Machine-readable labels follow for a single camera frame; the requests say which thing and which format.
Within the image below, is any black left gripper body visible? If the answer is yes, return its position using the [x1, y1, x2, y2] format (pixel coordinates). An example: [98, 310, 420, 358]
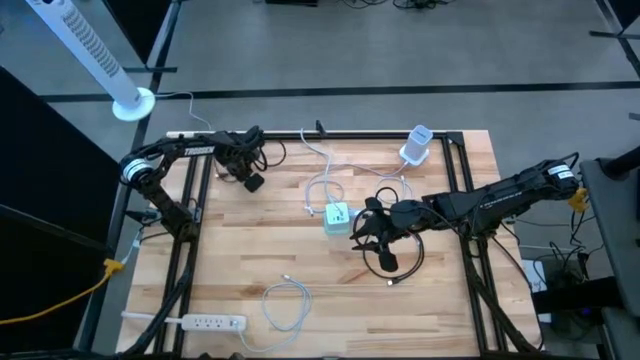
[214, 125, 266, 194]

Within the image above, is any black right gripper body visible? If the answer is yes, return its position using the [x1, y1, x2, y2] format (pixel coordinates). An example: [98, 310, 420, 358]
[365, 197, 429, 274]

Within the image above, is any thin black USB cable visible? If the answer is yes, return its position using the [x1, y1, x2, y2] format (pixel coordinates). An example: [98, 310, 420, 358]
[213, 138, 288, 184]

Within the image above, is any mint green cube power strip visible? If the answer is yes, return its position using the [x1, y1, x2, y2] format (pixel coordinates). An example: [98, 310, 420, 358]
[323, 201, 352, 237]

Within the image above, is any lavender braided USB cable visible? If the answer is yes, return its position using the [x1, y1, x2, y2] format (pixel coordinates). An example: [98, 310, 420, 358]
[327, 159, 416, 207]

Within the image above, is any thick black cable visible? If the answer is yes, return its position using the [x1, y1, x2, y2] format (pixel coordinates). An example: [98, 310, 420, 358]
[360, 214, 427, 287]

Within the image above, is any white USB cable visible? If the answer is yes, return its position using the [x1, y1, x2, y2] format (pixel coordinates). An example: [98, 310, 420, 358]
[303, 177, 347, 219]
[234, 273, 314, 354]

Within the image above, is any white tower power strip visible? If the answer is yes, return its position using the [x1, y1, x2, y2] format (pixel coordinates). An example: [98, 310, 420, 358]
[398, 123, 435, 168]

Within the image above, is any white box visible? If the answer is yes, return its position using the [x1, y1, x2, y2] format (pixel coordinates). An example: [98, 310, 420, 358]
[521, 258, 552, 324]

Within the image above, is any black partition curtain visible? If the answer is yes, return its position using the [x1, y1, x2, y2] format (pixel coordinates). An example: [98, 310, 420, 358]
[0, 64, 126, 354]
[588, 0, 640, 41]
[102, 0, 179, 74]

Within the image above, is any white tower fan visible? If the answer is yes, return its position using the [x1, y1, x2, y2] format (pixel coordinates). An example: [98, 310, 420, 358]
[25, 0, 156, 123]

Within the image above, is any black computer box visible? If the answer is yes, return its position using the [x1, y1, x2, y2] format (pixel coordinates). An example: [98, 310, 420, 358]
[531, 276, 626, 317]

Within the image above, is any grey table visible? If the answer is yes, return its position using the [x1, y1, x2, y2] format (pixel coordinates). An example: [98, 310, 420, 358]
[578, 144, 640, 360]

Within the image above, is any pale green power cord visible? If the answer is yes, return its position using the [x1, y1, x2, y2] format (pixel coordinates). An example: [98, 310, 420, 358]
[299, 128, 335, 205]

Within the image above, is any white fan cord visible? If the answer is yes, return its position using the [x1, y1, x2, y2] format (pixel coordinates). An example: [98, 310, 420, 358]
[152, 90, 214, 132]

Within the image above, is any black aluminium table frame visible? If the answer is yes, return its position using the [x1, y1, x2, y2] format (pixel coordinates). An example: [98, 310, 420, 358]
[152, 130, 546, 360]

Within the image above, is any thin white connector cable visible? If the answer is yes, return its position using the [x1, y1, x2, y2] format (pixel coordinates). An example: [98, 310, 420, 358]
[121, 227, 146, 265]

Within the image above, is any yellow extension cable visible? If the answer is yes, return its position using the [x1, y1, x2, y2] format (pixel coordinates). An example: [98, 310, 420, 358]
[0, 258, 126, 327]

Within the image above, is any yellow cable connector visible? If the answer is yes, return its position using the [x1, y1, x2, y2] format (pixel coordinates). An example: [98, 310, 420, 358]
[567, 187, 590, 214]

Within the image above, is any white power strip cord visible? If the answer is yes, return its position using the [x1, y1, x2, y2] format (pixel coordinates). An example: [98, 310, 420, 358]
[121, 310, 184, 325]

